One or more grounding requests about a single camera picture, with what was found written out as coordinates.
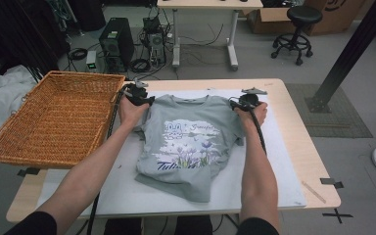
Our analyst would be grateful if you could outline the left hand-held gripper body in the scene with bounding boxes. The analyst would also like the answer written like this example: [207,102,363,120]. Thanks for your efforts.
[122,80,152,107]

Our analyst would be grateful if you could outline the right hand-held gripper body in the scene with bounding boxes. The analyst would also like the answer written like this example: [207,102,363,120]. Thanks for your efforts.
[238,86,269,111]

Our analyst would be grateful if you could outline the grey printed t-shirt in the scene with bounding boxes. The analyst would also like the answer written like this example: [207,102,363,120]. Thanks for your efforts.
[134,93,246,204]

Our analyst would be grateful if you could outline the woven wicker basket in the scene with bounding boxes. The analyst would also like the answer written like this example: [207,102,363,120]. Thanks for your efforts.
[0,70,127,170]

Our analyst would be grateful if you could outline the person's right hand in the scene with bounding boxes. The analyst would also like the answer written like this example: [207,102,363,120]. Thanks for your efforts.
[234,102,269,129]

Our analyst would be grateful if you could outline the person's left hand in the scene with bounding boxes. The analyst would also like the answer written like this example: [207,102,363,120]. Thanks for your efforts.
[117,95,151,129]

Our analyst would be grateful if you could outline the small open computer case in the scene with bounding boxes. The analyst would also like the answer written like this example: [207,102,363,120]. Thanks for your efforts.
[142,15,167,69]

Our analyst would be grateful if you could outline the black computer tower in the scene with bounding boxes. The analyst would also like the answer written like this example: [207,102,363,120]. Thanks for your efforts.
[98,17,136,73]

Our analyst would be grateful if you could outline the small white box device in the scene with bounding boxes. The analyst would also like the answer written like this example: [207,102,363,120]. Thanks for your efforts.
[85,50,99,73]

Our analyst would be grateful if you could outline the white table board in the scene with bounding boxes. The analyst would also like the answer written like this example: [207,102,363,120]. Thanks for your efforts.
[32,88,308,219]

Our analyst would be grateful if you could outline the open cardboard box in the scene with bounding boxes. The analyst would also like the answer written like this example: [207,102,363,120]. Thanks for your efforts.
[246,0,297,35]

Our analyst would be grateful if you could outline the grey floor mat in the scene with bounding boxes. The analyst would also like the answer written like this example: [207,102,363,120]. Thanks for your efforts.
[285,82,374,139]

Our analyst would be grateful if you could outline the black round stool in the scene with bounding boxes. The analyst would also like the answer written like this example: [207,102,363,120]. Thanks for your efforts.
[270,5,324,67]

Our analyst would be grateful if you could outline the white-legged wooden desk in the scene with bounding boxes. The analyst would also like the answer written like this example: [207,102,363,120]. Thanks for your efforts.
[156,0,264,72]

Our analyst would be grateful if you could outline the black tape strip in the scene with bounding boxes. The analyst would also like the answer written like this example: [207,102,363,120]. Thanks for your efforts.
[319,176,345,190]

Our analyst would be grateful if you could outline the large cardboard box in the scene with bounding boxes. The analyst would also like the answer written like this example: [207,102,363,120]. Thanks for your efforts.
[303,0,367,37]

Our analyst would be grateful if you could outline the person's left leg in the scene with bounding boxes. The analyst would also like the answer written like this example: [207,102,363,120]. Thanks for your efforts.
[103,216,145,235]

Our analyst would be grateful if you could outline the person's leg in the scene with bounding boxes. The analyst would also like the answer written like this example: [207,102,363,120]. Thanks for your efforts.
[103,216,145,235]
[173,214,215,235]

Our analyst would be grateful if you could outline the person's right leg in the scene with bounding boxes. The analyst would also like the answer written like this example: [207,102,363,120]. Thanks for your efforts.
[173,214,215,235]

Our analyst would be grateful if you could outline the black tape patch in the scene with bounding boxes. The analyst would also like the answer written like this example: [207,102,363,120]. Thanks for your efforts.
[16,166,41,178]

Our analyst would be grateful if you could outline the white cloth pile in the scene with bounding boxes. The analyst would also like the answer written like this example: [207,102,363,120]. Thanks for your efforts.
[0,53,39,149]

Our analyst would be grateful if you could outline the black tape cross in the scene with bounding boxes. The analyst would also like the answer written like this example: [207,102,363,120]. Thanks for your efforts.
[321,208,354,225]

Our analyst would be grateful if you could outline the coiled black cable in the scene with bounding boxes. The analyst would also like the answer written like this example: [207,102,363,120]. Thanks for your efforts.
[66,47,89,62]
[128,57,152,73]

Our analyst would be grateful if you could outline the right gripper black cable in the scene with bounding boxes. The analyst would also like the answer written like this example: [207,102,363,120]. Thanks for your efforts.
[241,102,268,157]

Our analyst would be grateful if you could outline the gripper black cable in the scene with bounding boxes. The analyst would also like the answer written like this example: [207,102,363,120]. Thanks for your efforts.
[85,85,129,235]
[241,102,268,157]

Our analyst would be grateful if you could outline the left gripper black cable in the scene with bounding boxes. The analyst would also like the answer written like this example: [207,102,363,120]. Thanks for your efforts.
[85,85,129,235]

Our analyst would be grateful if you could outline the black metal post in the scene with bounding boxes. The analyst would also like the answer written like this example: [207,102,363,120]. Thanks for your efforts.
[305,0,376,115]

